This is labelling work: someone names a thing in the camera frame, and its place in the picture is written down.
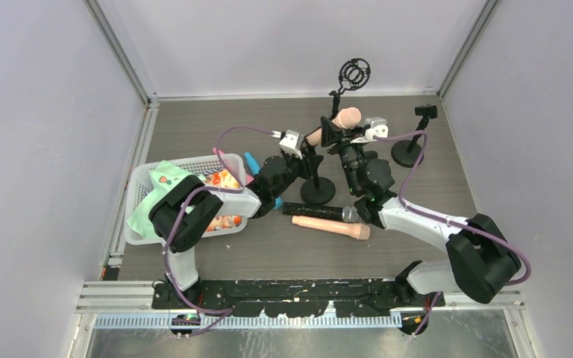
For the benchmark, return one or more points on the blue toy microphone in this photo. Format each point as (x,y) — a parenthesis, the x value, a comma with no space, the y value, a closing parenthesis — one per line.
(254,167)

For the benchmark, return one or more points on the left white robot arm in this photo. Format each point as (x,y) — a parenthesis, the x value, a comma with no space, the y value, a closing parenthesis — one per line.
(182,216)

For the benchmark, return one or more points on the white plastic basket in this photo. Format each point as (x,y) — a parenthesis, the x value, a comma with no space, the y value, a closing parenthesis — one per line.
(200,166)

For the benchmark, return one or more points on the beige microphone on table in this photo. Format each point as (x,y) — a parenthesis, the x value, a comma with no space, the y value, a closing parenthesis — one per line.
(354,230)

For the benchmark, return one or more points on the black round base clip stand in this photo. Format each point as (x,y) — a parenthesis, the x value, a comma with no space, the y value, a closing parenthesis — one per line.
(316,189)

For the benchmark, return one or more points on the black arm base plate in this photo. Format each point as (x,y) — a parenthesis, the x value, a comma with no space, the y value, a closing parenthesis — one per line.
(299,298)

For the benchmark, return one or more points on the beige microphone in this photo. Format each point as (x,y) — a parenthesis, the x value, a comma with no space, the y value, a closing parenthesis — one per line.
(354,230)
(347,118)

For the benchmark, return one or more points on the green patterned cloth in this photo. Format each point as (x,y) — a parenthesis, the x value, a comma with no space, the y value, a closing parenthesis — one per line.
(148,184)

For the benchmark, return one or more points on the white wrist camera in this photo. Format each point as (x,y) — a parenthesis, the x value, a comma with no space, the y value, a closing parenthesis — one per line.
(290,142)
(374,128)

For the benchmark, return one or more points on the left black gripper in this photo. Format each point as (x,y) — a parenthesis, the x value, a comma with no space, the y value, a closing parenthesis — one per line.
(304,151)

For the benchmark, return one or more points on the black tripod shock mount stand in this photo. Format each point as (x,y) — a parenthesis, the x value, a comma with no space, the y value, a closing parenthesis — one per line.
(353,75)

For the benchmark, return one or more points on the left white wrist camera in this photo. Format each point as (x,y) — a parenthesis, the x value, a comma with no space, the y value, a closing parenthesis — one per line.
(290,142)

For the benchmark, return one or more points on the orange patterned cloth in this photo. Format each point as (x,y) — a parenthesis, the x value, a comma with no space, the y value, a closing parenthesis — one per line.
(222,179)

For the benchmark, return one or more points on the black glitter microphone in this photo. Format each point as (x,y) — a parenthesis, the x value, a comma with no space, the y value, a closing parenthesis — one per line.
(343,214)

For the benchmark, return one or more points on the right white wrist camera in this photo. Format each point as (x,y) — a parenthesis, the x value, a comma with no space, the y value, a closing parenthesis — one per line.
(374,128)

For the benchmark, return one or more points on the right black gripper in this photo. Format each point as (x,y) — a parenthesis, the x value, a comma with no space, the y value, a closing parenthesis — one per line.
(342,148)

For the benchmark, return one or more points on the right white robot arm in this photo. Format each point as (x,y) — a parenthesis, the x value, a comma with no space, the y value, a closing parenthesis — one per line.
(480,260)

